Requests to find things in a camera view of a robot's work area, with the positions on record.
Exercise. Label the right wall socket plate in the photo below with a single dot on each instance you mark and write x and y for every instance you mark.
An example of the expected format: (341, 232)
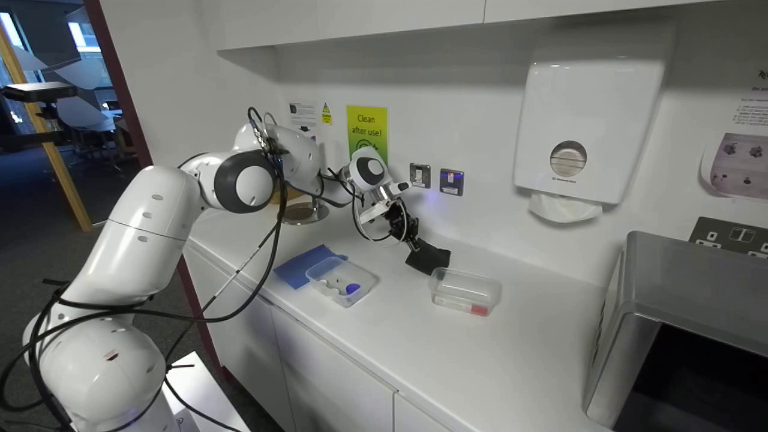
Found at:
(450, 180)

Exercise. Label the white paper towel dispenser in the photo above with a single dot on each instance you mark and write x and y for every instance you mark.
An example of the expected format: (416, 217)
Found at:
(582, 130)

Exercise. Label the blue bottle cap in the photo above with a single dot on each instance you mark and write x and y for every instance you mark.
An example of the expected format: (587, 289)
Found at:
(351, 286)

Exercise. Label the red capped marker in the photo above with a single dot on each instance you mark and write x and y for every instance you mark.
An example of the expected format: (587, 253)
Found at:
(480, 311)

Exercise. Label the white upper cabinets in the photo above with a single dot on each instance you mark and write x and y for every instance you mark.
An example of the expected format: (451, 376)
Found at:
(276, 23)

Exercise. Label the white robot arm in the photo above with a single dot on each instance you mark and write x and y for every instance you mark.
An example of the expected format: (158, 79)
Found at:
(99, 367)

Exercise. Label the black control panel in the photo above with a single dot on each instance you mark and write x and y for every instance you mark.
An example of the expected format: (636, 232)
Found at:
(731, 235)

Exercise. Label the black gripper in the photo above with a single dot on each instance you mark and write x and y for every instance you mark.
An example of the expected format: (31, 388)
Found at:
(402, 225)

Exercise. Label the green yellow wall sign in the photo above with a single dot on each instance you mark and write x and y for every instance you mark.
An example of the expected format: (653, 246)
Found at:
(367, 125)

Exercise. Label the wall socket plate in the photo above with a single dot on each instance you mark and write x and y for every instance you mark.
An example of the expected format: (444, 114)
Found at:
(450, 180)
(420, 175)

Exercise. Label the clear container with marker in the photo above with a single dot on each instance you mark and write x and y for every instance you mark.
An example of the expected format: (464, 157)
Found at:
(462, 291)

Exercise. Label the left wall socket plate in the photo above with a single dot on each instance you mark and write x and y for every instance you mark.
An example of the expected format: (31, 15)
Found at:
(420, 175)

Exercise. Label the grey metal appliance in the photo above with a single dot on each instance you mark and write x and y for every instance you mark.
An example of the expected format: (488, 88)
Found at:
(662, 281)

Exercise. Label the white wall poster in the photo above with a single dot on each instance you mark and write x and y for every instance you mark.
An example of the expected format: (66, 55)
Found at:
(734, 163)

